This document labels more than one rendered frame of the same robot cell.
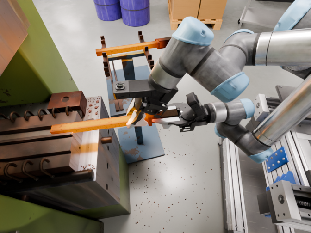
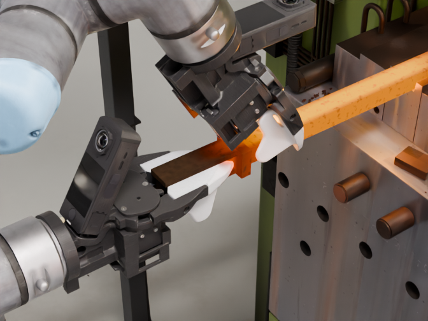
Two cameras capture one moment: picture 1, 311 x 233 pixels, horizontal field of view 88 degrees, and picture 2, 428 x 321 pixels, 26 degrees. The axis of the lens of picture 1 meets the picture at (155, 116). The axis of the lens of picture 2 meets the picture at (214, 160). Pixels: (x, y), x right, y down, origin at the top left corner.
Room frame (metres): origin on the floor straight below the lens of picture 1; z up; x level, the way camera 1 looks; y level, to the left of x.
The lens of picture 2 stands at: (1.00, -0.35, 1.63)
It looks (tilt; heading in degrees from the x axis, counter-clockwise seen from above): 40 degrees down; 153
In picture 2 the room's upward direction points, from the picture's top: straight up
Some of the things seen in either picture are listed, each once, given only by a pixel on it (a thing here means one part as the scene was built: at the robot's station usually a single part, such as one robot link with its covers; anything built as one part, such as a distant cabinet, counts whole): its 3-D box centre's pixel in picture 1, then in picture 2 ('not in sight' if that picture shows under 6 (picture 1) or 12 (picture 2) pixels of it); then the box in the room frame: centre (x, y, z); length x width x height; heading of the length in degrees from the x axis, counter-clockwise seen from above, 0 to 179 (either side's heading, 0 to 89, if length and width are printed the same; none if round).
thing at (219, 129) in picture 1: (229, 127); not in sight; (0.36, -0.31, 0.89); 0.11 x 0.08 x 0.11; 36
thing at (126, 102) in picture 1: (131, 88); not in sight; (0.77, 0.15, 0.73); 0.40 x 0.30 x 0.02; 14
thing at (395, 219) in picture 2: not in sight; (395, 222); (0.39, 0.21, 0.87); 0.04 x 0.03 x 0.03; 99
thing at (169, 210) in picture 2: (176, 109); (167, 201); (0.37, -0.08, 1.00); 0.09 x 0.05 x 0.02; 96
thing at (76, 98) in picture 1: (68, 104); not in sight; (0.43, 0.36, 0.95); 0.12 x 0.09 x 0.07; 99
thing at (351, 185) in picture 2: (107, 139); (351, 187); (0.31, 0.20, 0.87); 0.04 x 0.03 x 0.03; 99
